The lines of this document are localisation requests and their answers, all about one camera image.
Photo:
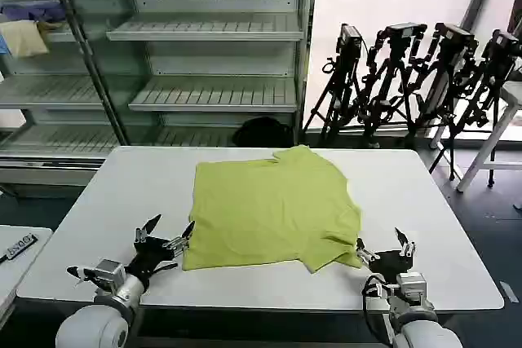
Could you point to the black bag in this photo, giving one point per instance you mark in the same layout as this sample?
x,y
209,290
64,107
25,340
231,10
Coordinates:
x,y
261,132

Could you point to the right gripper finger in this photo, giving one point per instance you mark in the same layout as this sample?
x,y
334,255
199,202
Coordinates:
x,y
408,248
367,255

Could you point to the grey metal shelf unit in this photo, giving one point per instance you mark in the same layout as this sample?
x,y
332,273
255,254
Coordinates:
x,y
204,58

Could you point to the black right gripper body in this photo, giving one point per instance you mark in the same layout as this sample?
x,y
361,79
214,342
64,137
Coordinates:
x,y
389,262

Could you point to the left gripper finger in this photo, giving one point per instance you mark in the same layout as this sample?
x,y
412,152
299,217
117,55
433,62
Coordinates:
x,y
147,230
181,240

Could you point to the green printed t-shirt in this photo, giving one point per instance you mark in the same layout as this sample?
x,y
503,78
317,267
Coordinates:
x,y
265,209

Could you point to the white stool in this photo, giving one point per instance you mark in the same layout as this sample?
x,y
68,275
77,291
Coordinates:
x,y
499,120

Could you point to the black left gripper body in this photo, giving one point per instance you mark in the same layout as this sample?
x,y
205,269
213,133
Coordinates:
x,y
153,252

